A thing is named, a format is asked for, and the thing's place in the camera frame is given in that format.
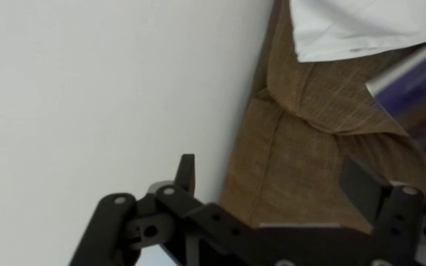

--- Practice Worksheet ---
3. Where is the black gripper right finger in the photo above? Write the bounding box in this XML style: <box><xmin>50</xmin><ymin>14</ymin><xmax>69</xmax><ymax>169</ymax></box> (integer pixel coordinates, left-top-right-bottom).
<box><xmin>339</xmin><ymin>155</ymin><xmax>426</xmax><ymax>266</ymax></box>

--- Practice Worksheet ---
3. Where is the brown fabric sofa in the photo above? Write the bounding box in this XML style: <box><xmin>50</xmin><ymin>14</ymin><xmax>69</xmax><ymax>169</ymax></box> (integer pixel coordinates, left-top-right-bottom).
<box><xmin>219</xmin><ymin>0</ymin><xmax>426</xmax><ymax>234</ymax></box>

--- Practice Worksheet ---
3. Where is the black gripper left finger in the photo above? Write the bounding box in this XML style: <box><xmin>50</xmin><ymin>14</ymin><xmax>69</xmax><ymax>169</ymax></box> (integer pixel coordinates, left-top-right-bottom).
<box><xmin>68</xmin><ymin>152</ymin><xmax>210</xmax><ymax>266</ymax></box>

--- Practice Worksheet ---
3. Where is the blue book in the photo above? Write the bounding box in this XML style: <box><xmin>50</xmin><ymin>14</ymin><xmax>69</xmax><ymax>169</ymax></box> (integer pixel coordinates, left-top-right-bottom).
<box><xmin>365</xmin><ymin>33</ymin><xmax>426</xmax><ymax>178</ymax></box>

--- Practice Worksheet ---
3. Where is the light grey towel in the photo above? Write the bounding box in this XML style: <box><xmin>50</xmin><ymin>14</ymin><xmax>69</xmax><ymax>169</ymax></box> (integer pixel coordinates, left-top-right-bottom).
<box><xmin>290</xmin><ymin>0</ymin><xmax>426</xmax><ymax>63</ymax></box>

